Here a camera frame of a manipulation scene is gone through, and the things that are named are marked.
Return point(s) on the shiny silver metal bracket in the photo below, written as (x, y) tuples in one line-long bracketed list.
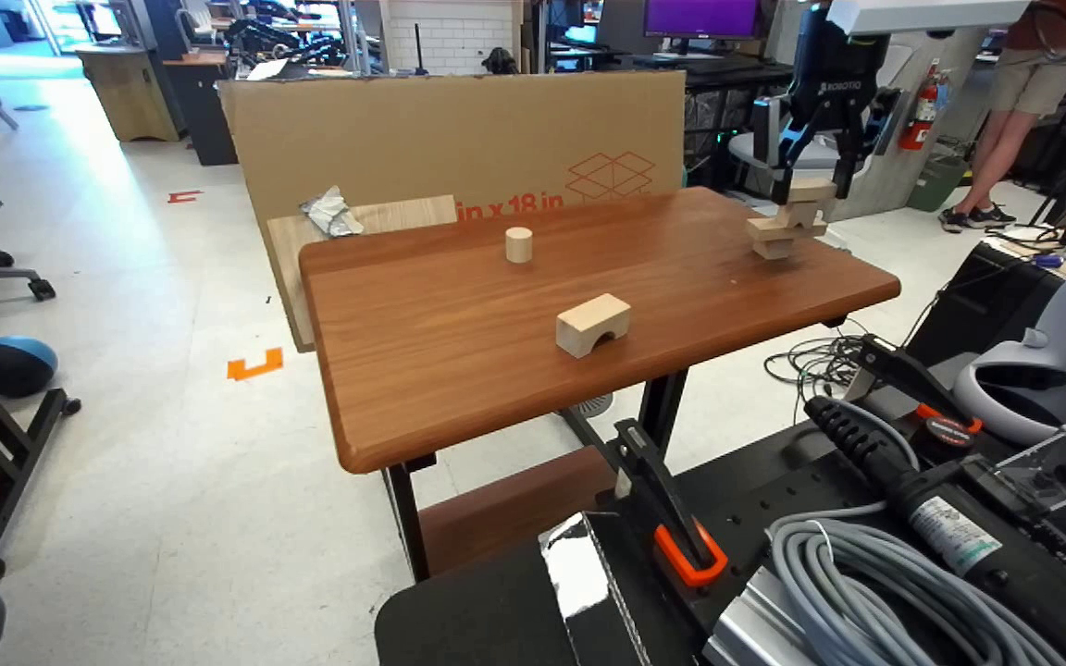
[(573, 575)]

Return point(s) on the dark cabinet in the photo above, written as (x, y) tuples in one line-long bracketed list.
[(200, 113)]

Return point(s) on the dark blue ball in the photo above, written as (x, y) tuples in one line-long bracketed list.
[(17, 366)]

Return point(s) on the flat wooden plank block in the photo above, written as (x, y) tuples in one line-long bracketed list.
[(772, 227)]

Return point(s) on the wooden cylinder block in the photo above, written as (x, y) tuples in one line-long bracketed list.
[(519, 244)]

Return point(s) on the standing person in shorts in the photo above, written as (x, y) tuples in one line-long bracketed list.
[(1026, 75)]

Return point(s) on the black equipment case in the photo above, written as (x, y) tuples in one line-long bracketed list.
[(978, 309)]

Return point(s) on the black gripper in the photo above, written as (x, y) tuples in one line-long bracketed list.
[(829, 113)]

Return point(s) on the light wooden cuboid block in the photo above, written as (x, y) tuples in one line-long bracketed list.
[(813, 200)]

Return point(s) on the light wooden cabinet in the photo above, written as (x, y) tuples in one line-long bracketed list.
[(127, 92)]

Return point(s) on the large brown cardboard sheet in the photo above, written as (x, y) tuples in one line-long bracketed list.
[(433, 133)]

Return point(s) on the green box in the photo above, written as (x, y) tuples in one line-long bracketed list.
[(934, 179)]

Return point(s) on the crumpled white grey wrapper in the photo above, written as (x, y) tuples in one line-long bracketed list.
[(334, 212)]

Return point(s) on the red fire extinguisher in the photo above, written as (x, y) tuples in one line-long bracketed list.
[(921, 113)]

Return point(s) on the black metal floor stand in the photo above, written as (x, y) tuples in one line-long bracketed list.
[(17, 457)]

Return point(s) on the monitor with purple screen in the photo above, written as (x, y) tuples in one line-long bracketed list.
[(702, 15)]

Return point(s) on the black desk frame wood panel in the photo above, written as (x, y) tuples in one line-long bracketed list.
[(496, 504)]

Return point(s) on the wooden arch block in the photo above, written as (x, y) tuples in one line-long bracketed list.
[(587, 323)]

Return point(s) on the small wooden base block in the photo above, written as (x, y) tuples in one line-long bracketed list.
[(778, 253)]

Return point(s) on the white grey rounded device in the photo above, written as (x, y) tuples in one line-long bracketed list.
[(1051, 335)]

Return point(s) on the white black Franka robot arm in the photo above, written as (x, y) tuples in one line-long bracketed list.
[(928, 11)]

